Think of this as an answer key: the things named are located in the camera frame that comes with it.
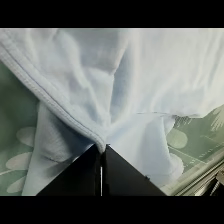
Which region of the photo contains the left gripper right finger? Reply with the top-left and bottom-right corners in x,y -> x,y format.
101,143 -> 167,197

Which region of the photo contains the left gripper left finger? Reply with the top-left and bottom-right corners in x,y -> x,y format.
36,143 -> 102,197

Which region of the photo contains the light blue T-shirt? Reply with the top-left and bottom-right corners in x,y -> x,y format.
0,27 -> 224,197

